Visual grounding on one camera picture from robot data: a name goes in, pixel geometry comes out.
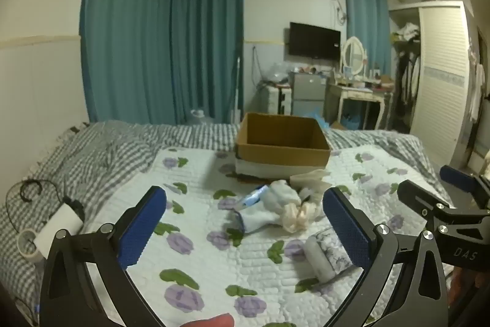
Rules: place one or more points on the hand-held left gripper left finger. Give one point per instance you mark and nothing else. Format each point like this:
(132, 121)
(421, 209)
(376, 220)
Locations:
(143, 227)

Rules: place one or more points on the white dressing table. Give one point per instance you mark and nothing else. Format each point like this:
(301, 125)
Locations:
(356, 93)

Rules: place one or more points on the black wall television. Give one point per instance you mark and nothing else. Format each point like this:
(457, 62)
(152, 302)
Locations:
(314, 41)

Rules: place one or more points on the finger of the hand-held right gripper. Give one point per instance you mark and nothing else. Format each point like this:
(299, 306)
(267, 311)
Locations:
(457, 177)
(419, 198)

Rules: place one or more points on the wide teal curtain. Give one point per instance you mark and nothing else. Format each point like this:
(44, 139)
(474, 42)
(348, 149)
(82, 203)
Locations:
(122, 36)

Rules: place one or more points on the brown cardboard box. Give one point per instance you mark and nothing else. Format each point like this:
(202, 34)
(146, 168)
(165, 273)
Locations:
(283, 158)

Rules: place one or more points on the white sock with grey cuff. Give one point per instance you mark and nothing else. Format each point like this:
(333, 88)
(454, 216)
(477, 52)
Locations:
(254, 220)

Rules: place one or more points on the white louvred wardrobe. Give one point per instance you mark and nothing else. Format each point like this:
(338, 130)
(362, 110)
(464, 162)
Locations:
(444, 82)

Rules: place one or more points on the white suitcase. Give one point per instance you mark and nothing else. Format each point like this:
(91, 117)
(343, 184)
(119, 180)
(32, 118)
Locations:
(278, 100)

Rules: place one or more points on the hanging clothes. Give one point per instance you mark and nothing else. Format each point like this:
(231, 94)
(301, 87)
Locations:
(407, 76)

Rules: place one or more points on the blue plastic bags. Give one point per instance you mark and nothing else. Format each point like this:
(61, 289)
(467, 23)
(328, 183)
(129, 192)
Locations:
(319, 117)

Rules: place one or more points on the blue laundry basket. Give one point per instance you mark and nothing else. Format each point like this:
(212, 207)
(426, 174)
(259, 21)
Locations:
(350, 119)

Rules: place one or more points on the patterned white cloth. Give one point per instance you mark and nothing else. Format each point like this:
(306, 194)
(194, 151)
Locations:
(325, 254)

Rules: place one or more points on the large clear water bottle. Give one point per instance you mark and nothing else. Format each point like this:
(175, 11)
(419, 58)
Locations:
(200, 117)

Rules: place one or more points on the white soft cloth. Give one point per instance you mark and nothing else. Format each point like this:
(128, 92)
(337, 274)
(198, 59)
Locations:
(281, 196)

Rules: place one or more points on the floral quilted blanket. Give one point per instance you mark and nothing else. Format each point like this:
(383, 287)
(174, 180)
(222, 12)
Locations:
(214, 254)

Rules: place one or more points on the white rectangular box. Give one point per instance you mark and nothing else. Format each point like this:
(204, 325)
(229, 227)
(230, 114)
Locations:
(57, 231)

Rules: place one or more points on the clear plastic bag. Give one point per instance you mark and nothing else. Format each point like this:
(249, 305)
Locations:
(277, 73)

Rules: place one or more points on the white oval mirror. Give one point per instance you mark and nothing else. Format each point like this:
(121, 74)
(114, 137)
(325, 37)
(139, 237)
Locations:
(353, 55)

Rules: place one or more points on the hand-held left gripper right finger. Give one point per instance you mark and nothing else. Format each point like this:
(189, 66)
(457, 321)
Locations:
(346, 227)

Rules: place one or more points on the white tape roll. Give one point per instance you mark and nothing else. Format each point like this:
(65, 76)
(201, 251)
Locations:
(23, 244)

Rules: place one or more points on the small grey fridge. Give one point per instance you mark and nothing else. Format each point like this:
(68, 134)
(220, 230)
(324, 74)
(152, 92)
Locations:
(308, 93)

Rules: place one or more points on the person's left hand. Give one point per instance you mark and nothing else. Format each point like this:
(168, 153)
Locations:
(212, 321)

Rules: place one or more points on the cream sock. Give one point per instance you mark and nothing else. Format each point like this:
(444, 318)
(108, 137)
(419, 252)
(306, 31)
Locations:
(302, 215)

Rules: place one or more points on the narrow teal curtain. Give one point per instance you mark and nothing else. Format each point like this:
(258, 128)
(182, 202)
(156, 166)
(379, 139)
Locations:
(365, 24)

